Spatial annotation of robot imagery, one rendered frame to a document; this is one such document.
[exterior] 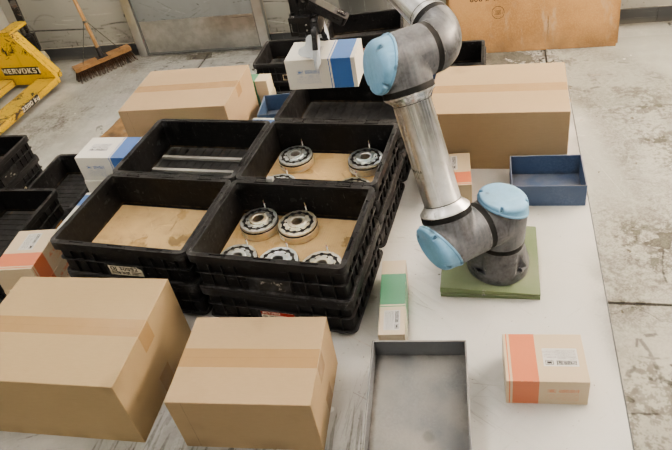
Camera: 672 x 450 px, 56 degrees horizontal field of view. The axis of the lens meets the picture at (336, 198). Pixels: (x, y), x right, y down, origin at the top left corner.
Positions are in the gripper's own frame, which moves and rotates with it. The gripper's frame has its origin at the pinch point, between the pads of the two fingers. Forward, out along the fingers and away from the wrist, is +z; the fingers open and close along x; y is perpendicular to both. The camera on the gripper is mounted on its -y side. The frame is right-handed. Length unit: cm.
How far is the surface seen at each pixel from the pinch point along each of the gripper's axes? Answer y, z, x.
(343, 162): -3.1, 28.4, 11.1
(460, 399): -39, 36, 84
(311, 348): -10, 25, 82
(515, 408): -50, 42, 81
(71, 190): 138, 73, -35
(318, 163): 4.6, 28.4, 11.4
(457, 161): -35.7, 34.1, 3.9
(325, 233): -4, 28, 43
